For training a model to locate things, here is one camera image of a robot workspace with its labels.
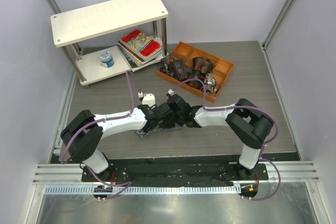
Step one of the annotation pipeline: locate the grey floral tie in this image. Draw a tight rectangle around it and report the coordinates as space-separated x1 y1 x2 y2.
134 124 184 138

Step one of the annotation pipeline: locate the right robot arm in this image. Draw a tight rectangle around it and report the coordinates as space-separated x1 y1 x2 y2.
167 94 278 179

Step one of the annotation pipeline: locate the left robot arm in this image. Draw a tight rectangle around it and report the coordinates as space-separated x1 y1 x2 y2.
60 103 175 182

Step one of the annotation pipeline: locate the cat pattern tie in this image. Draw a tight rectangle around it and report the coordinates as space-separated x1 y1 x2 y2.
201 73 221 97

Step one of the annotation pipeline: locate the black orange flower tie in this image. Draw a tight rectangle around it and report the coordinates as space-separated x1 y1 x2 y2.
189 70 205 90

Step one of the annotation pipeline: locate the brown blue floral tie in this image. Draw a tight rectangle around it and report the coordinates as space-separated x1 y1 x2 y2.
172 59 192 81

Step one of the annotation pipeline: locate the dark brown red tie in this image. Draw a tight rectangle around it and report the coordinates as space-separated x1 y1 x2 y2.
193 57 215 74

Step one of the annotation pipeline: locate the bottom dark cover book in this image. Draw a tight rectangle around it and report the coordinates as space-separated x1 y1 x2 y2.
117 45 163 72

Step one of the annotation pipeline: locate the orange wooden divided tray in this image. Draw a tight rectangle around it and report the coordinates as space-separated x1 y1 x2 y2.
157 42 235 103

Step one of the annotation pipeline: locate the red treehouse book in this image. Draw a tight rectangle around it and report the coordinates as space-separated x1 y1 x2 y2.
119 29 162 60

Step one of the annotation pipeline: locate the blue jar white lid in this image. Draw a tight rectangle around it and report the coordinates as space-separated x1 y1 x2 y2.
99 50 114 68

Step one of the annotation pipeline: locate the white two-tier shelf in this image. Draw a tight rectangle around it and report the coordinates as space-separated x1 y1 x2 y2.
50 0 169 86

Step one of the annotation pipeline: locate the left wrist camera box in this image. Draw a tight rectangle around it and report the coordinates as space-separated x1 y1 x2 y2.
142 93 155 107

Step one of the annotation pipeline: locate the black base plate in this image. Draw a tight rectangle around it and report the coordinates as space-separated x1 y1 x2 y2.
81 156 269 187

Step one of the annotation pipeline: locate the slotted cable duct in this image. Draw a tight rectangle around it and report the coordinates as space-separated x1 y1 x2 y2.
44 184 241 195

